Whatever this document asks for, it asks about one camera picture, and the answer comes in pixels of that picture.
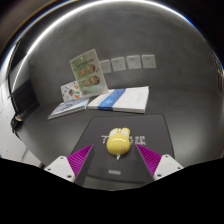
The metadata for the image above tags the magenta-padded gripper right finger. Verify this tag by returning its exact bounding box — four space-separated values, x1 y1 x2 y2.
132 143 184 186

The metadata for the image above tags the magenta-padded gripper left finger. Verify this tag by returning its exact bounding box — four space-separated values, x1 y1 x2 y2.
43 143 96 186

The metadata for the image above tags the yellow computer mouse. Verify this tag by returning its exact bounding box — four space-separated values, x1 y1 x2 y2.
105 126 131 160

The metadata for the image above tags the black mouse pad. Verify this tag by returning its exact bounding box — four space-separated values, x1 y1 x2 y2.
70 113 176 184

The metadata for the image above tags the grey-blue cover book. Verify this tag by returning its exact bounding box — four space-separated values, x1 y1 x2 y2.
47 97 90 121

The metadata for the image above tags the white book with blue band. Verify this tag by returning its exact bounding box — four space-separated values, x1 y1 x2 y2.
87 85 150 115

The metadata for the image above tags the white sticker sheet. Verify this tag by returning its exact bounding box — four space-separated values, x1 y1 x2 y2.
60 80 84 103

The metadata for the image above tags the black monitor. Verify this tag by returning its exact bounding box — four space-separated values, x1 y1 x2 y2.
9 63 40 134

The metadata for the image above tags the green food menu sheet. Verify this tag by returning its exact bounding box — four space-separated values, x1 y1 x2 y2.
69 48 110 99

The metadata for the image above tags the white wall socket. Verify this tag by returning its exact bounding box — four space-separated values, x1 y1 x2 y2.
126 54 143 71
141 54 157 70
99 59 113 74
111 56 127 72

